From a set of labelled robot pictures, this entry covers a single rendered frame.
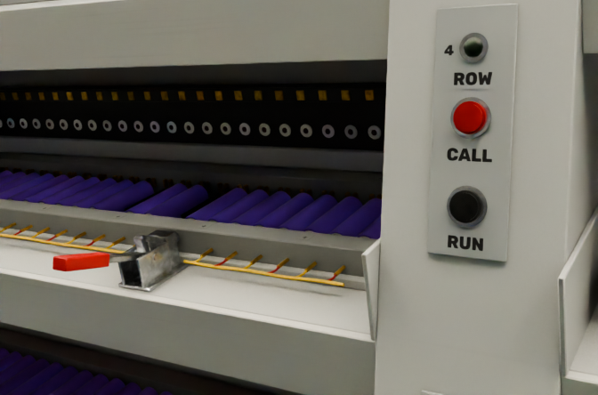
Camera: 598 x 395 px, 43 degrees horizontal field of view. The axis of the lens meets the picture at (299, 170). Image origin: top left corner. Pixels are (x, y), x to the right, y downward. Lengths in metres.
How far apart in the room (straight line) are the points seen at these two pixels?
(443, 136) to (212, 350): 0.20
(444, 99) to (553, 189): 0.07
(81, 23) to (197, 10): 0.10
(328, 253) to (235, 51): 0.14
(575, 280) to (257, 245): 0.21
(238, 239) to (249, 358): 0.08
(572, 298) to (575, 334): 0.02
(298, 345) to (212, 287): 0.08
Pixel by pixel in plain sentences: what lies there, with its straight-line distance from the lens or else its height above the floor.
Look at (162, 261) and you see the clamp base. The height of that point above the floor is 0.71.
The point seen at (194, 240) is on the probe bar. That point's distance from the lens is 0.53.
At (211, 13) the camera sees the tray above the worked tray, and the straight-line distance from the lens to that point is 0.47.
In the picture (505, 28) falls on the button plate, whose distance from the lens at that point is 0.38.
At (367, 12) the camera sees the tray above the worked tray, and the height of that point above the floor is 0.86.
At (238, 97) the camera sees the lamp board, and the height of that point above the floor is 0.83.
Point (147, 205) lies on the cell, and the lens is 0.61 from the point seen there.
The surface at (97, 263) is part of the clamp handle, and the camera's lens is 0.48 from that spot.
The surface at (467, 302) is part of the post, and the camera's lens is 0.39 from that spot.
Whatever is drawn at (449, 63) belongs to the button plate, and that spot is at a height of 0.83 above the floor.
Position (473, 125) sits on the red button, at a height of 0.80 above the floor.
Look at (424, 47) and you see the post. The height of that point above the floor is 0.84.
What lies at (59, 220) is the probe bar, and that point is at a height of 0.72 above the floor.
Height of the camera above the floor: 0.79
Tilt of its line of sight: 2 degrees down
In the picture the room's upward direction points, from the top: 2 degrees clockwise
